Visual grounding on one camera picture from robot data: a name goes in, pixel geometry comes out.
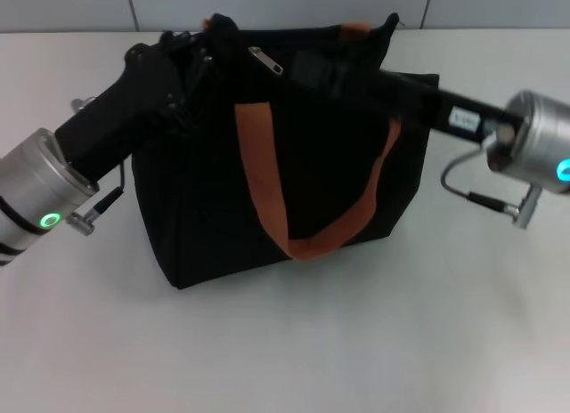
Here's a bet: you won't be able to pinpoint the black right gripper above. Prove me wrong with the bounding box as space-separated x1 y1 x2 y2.
290 51 523 146

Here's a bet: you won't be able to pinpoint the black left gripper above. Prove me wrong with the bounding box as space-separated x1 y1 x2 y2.
52 12 242 183

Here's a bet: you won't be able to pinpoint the silver zipper pull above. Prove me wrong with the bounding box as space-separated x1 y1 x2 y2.
248 45 285 78

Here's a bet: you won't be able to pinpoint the black food bag orange handles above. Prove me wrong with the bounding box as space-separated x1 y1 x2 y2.
128 12 441 292

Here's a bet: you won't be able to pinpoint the left gripper cable with plugs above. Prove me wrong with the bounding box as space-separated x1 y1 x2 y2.
65 94 128 238

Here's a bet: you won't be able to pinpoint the gripper cable with plugs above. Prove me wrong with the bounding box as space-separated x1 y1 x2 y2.
65 94 128 238
439 132 542 230

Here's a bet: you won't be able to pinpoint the right gripper cable with plugs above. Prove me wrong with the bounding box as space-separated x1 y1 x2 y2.
439 132 542 230

